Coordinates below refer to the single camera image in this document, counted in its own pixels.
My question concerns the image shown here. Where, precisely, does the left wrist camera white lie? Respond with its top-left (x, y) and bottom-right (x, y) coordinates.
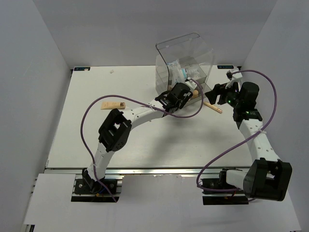
top-left (185, 77), bottom-right (197, 91)

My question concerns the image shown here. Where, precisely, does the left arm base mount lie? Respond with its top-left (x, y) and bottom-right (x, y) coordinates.
top-left (71, 175), bottom-right (123, 203)

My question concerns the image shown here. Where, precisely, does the beige makeup tube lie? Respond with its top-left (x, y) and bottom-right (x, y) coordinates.
top-left (100, 101), bottom-right (126, 110)

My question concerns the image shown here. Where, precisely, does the left blue table label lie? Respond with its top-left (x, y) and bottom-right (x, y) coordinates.
top-left (73, 67), bottom-right (90, 72)

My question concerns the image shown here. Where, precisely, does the clear acrylic organizer box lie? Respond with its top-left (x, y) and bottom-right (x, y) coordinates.
top-left (155, 32), bottom-right (214, 106)

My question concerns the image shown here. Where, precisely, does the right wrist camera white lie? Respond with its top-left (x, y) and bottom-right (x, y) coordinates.
top-left (225, 68), bottom-right (243, 88)

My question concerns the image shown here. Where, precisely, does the aluminium rail front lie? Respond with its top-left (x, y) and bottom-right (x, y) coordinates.
top-left (44, 166), bottom-right (254, 176)

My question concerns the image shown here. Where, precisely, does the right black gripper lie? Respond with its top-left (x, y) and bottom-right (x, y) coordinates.
top-left (205, 79), bottom-right (242, 108)

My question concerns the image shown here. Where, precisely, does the beige makeup sponge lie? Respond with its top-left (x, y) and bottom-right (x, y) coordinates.
top-left (192, 90), bottom-right (199, 98)

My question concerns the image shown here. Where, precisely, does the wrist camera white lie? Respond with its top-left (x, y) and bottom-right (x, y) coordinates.
top-left (225, 68), bottom-right (243, 88)
top-left (185, 77), bottom-right (197, 91)

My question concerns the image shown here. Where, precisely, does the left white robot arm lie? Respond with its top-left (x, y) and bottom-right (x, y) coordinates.
top-left (82, 80), bottom-right (197, 193)

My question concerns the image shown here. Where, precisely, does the right blue table label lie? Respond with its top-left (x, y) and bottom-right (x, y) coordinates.
top-left (217, 65), bottom-right (234, 70)

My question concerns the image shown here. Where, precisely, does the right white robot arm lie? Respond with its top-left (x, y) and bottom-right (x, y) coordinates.
top-left (203, 82), bottom-right (292, 201)

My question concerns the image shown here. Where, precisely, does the beige rose-gold lipstick pen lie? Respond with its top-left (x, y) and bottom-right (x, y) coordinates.
top-left (203, 102), bottom-right (222, 114)

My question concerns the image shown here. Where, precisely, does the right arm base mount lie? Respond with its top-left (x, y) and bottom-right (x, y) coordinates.
top-left (199, 168), bottom-right (249, 205)

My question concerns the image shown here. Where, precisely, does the blue table label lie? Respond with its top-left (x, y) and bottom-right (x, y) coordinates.
top-left (217, 65), bottom-right (234, 70)
top-left (73, 67), bottom-right (90, 72)

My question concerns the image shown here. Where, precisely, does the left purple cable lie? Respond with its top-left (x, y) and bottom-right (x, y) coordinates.
top-left (80, 77), bottom-right (204, 203)

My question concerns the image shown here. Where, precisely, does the white blue sachet packet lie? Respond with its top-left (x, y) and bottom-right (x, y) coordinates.
top-left (167, 60), bottom-right (184, 86)

